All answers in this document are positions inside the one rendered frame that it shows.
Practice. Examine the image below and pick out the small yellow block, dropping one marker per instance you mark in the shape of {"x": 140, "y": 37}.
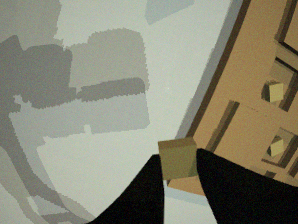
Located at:
{"x": 276, "y": 147}
{"x": 178, "y": 158}
{"x": 273, "y": 91}

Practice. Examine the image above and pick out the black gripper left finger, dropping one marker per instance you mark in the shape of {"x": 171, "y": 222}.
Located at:
{"x": 142, "y": 202}

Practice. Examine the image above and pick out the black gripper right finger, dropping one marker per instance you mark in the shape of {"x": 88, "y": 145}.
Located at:
{"x": 239, "y": 196}

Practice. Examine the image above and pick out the tan square board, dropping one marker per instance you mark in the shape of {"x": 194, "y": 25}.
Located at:
{"x": 234, "y": 119}

